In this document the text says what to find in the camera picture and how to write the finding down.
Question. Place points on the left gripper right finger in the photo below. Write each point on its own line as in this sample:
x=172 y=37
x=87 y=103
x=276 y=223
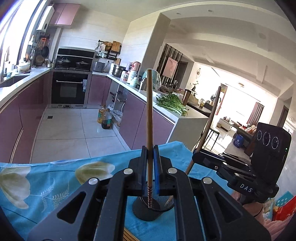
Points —
x=204 y=210

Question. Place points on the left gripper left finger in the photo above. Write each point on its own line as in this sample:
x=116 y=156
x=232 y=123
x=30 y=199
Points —
x=96 y=210

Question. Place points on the right hand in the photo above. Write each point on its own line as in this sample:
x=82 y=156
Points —
x=254 y=208

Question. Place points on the black mesh utensil cup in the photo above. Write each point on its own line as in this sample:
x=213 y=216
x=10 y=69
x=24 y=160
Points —
x=159 y=206

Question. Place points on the blue floral tablecloth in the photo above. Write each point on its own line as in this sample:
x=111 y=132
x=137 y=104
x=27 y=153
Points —
x=29 y=192

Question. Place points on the cooking oil bottle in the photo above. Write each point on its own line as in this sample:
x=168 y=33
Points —
x=101 y=112

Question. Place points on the green leafy vegetables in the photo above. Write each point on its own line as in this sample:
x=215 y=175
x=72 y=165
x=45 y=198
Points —
x=172 y=103

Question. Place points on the mint green appliance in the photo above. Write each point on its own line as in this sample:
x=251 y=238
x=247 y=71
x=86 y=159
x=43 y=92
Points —
x=156 y=80

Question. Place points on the built-in black oven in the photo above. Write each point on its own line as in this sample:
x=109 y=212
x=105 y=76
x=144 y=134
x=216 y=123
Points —
x=71 y=77

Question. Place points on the steel stock pot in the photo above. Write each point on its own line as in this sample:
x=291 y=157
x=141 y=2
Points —
x=117 y=70

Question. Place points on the pink kettle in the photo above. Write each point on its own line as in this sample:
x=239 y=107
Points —
x=135 y=66

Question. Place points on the white water heater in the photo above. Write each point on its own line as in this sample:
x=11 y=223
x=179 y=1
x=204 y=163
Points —
x=45 y=19

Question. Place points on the pink upper cabinet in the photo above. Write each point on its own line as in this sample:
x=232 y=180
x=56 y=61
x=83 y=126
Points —
x=64 y=14

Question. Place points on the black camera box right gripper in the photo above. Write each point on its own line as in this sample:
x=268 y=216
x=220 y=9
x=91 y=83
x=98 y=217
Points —
x=272 y=144

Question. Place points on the black wall rack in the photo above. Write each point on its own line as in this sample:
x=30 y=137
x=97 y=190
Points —
x=107 y=50

